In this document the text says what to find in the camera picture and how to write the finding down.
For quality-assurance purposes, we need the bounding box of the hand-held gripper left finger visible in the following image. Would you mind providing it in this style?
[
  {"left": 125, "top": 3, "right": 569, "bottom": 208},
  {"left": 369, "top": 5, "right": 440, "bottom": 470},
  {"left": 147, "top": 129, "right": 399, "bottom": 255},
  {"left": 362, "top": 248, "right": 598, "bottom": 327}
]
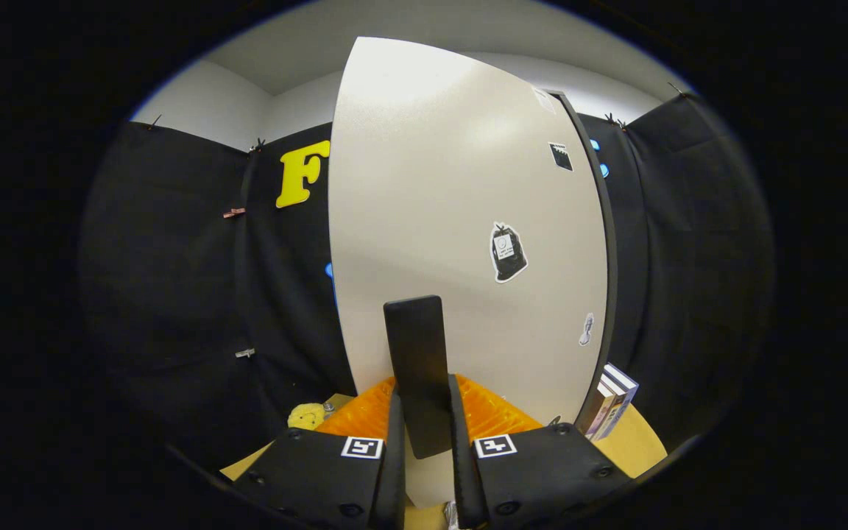
[{"left": 231, "top": 377, "right": 407, "bottom": 530}]

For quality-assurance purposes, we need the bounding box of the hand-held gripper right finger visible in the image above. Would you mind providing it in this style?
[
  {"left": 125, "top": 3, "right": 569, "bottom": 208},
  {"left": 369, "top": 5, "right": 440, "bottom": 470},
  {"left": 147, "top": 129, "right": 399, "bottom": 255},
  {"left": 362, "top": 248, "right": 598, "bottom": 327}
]
[{"left": 448, "top": 373, "right": 632, "bottom": 530}]

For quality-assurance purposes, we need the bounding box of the black door handle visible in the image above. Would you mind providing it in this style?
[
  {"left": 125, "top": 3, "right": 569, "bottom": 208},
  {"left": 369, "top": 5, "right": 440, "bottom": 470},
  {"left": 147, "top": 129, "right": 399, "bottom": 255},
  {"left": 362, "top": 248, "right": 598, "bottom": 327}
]
[{"left": 384, "top": 295, "right": 454, "bottom": 460}]

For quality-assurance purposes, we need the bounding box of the grey shoe cabinet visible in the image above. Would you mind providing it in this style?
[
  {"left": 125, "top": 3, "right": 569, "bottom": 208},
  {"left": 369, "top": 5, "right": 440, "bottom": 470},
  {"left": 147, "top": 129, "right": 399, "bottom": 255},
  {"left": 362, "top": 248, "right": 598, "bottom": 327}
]
[{"left": 545, "top": 88, "right": 620, "bottom": 437}]

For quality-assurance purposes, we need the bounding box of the beige shoe cabinet door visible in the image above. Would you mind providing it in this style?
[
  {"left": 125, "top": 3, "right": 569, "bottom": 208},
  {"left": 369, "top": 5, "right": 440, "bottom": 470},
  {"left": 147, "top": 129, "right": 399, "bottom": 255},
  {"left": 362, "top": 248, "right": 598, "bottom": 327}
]
[{"left": 328, "top": 37, "right": 609, "bottom": 509}]

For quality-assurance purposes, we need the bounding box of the yellow corn plush toy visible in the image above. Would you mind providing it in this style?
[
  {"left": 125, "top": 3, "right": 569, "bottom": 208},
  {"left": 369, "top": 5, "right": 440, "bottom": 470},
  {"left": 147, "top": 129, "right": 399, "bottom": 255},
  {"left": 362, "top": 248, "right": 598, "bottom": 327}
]
[{"left": 288, "top": 402, "right": 329, "bottom": 431}]

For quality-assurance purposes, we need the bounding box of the black backdrop cloth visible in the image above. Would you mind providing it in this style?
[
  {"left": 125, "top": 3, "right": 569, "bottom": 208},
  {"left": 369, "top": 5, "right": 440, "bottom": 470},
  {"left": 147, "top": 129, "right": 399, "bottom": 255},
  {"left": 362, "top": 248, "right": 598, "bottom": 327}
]
[{"left": 78, "top": 92, "right": 774, "bottom": 472}]

